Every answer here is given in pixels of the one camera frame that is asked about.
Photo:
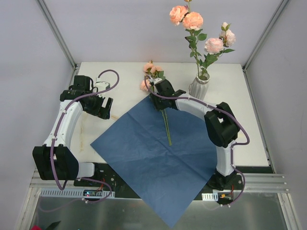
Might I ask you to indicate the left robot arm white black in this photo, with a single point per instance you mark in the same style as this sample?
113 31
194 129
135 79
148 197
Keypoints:
55 155

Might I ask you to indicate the blue wrapping paper sheet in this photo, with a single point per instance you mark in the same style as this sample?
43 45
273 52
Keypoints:
165 161

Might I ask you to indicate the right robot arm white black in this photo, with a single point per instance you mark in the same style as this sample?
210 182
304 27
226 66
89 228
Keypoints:
220 123

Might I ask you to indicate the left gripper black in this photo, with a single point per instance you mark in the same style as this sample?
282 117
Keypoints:
105 108

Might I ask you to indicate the white cable duct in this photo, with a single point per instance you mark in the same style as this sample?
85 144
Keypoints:
209 197
76 193

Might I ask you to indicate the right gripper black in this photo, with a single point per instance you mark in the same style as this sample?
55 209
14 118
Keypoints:
156 101

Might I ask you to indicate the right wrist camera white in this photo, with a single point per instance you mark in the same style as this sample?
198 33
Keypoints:
154 79

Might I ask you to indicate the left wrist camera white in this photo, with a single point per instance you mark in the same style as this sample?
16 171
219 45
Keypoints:
101 85

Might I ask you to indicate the right aluminium frame post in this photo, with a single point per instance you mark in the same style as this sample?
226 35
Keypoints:
270 25

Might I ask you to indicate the red object bottom edge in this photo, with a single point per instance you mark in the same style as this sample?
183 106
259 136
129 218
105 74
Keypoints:
35 227

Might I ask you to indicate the cream printed ribbon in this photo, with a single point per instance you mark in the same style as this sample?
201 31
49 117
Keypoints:
93 127

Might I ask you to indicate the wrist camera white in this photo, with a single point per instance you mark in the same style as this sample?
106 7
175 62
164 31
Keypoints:
154 79
101 85

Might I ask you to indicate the right white cable duct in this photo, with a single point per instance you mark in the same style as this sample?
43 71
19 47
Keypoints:
209 197

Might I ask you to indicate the left aluminium frame post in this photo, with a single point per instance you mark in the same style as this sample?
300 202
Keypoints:
56 32

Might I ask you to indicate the left white cable duct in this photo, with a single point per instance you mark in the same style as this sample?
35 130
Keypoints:
76 193

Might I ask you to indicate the aluminium frame post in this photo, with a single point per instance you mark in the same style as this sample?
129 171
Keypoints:
56 32
270 25

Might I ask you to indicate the white ribbed ceramic vase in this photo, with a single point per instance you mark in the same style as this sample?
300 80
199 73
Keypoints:
199 87

